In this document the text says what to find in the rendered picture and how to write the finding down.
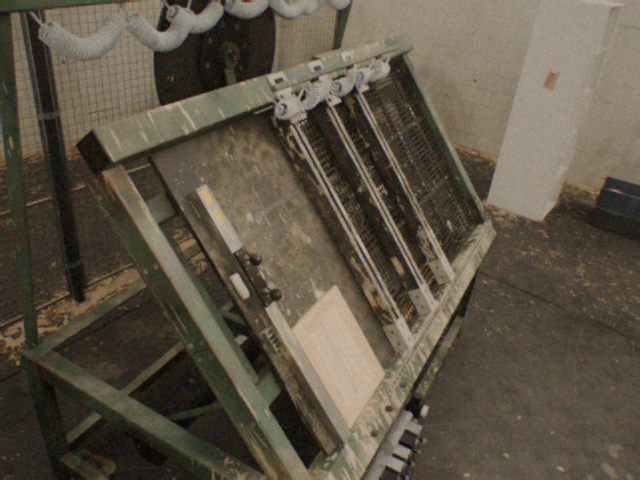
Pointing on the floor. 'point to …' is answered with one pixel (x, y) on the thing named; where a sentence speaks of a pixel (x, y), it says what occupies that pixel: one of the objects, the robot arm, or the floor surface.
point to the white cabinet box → (552, 103)
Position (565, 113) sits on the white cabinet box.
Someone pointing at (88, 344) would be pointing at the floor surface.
